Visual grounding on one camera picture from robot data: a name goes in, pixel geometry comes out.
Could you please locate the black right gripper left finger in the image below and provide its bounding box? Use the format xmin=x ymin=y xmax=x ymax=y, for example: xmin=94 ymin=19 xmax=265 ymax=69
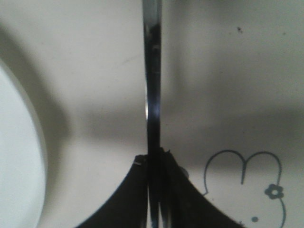
xmin=79 ymin=155 xmax=148 ymax=228

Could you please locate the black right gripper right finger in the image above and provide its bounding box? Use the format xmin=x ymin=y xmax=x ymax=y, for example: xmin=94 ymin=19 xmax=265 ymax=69
xmin=160 ymin=148 xmax=242 ymax=228

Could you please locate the white round plate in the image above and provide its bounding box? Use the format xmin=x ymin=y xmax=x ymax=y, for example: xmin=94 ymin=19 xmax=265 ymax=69
xmin=0 ymin=61 xmax=47 ymax=228

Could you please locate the silver metal chopstick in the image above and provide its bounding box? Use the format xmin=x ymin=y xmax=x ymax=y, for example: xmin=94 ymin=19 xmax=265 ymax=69
xmin=142 ymin=0 xmax=162 ymax=228

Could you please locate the cream rabbit serving tray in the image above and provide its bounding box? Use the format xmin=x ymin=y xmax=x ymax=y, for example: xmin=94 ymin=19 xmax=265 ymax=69
xmin=0 ymin=0 xmax=304 ymax=228

